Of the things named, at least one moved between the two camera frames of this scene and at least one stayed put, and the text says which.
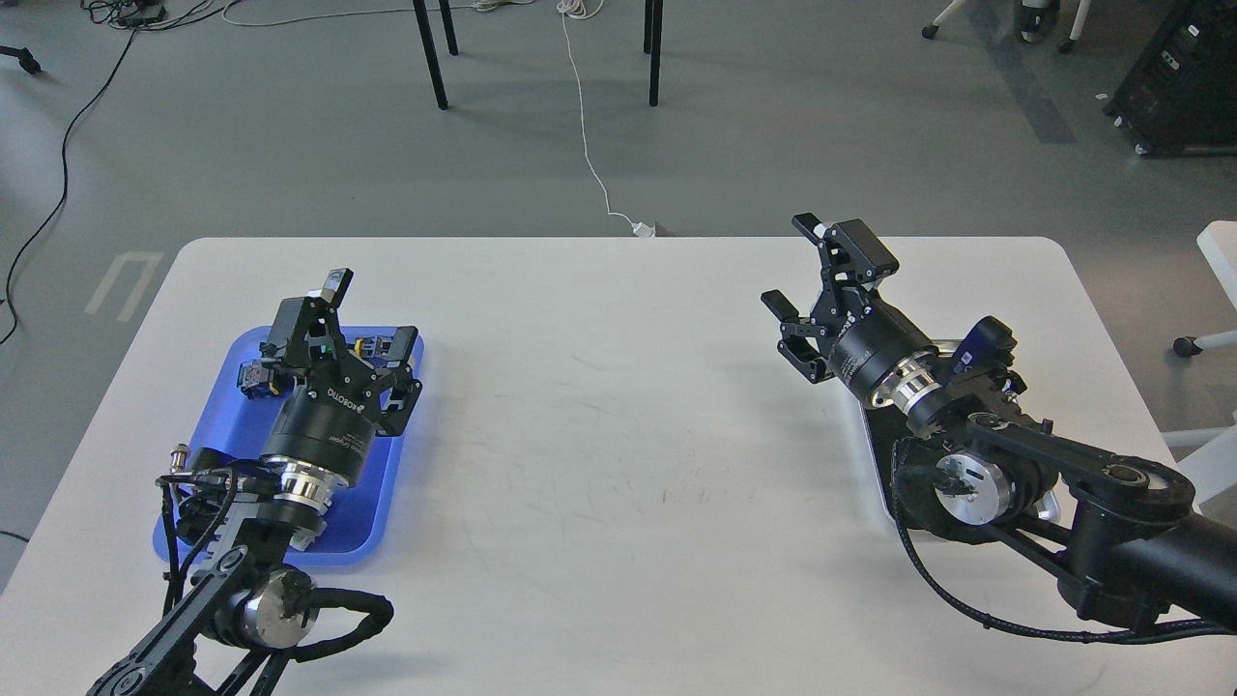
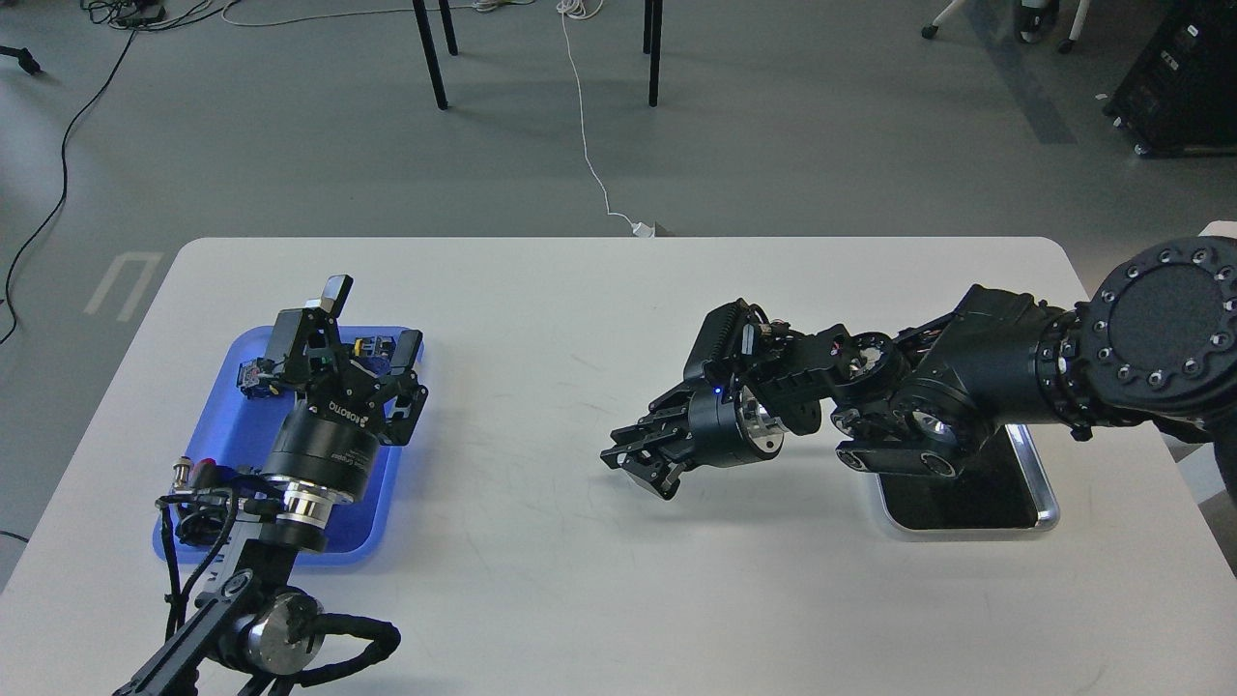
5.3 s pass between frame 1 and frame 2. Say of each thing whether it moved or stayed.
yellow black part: stayed
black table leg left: stayed
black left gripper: stayed
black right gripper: moved
